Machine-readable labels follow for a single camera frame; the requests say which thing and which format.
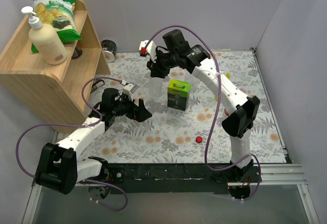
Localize red bottle cap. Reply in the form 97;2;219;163
196;136;203;143

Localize red label water bottle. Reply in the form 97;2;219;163
223;88;247;116

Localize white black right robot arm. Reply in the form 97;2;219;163
139;26;260;182

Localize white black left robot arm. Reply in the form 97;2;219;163
35;84;152;194

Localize yellow bottle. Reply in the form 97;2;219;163
215;73;230;101

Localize cream lotion pump bottle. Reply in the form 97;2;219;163
21;6;67;65

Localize green Gillette razor box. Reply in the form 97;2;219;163
167;79;191;111

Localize black tape roll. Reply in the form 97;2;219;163
101;39;117;63

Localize wooden shelf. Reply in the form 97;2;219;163
1;0;110;134

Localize cassava chips bag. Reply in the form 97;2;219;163
33;0;81;43

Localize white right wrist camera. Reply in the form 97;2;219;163
139;40;156;63

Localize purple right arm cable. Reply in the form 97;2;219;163
144;24;263;201

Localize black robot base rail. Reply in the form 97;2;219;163
91;163;261;194

